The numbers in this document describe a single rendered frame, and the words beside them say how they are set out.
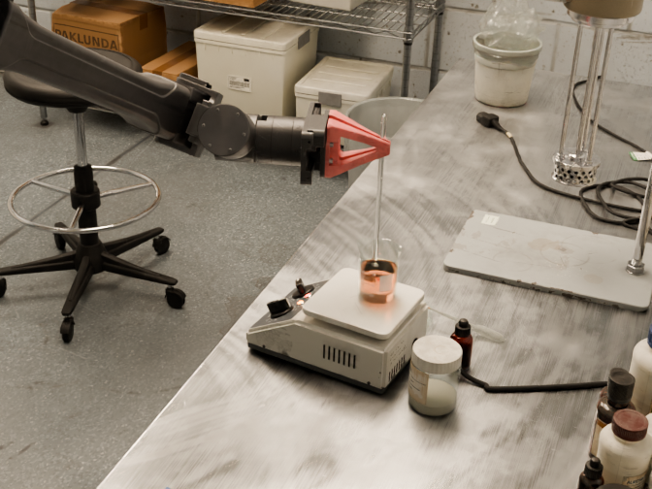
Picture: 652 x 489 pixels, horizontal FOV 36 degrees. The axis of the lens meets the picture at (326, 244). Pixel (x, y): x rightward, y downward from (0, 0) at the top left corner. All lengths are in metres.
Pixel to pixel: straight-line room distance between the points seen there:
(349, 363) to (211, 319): 1.53
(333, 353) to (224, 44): 2.36
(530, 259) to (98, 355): 1.39
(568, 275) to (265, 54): 2.10
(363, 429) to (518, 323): 0.32
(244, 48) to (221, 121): 2.38
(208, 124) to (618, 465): 0.56
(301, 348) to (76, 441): 1.18
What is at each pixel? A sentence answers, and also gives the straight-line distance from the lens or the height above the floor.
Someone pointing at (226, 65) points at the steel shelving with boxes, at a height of 0.35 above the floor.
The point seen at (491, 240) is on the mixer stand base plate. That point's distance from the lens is 1.60.
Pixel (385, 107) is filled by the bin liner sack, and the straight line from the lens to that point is 3.08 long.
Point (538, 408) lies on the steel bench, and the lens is 1.27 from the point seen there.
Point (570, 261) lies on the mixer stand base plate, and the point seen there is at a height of 0.76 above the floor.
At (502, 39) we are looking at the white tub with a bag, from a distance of 2.12.
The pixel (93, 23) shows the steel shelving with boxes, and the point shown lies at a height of 0.42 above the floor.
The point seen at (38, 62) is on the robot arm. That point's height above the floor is 1.20.
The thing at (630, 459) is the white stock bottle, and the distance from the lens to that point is 1.12.
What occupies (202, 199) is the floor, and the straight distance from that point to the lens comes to 3.38.
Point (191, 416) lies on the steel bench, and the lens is 1.22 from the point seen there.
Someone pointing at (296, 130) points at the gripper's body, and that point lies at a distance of 1.17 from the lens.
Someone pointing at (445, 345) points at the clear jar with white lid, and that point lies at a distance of 1.22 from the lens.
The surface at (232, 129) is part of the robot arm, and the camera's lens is 1.11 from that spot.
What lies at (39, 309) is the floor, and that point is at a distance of 2.86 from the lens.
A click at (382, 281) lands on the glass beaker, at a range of 1.24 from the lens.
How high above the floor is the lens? 1.52
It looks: 29 degrees down
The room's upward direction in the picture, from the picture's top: 2 degrees clockwise
